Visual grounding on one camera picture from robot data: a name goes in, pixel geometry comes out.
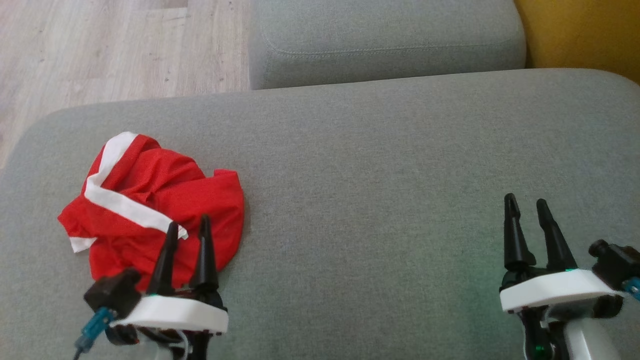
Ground left blue connector black cable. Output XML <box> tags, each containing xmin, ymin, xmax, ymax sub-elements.
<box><xmin>74</xmin><ymin>306</ymin><xmax>117</xmax><ymax>360</ymax></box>

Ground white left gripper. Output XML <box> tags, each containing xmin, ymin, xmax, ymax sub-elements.
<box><xmin>106</xmin><ymin>214</ymin><xmax>229</xmax><ymax>346</ymax></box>

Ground large grey sofa seat cushion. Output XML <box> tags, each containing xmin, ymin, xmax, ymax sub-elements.
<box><xmin>0</xmin><ymin>68</ymin><xmax>640</xmax><ymax>360</ymax></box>

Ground red shorts with white stripe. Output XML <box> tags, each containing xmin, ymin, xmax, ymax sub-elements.
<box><xmin>57</xmin><ymin>131</ymin><xmax>211</xmax><ymax>253</ymax></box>

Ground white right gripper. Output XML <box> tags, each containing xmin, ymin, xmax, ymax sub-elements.
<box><xmin>500</xmin><ymin>193</ymin><xmax>623</xmax><ymax>320</ymax></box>

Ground yellow sofa backrest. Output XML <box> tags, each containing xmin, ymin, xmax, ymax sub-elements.
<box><xmin>515</xmin><ymin>0</ymin><xmax>640</xmax><ymax>85</ymax></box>

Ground red basketball jersey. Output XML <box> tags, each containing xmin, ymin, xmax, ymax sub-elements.
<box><xmin>90</xmin><ymin>169</ymin><xmax>245</xmax><ymax>293</ymax></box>

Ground small grey sofa seat cushion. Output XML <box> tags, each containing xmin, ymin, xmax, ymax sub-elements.
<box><xmin>248</xmin><ymin>0</ymin><xmax>527</xmax><ymax>91</ymax></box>

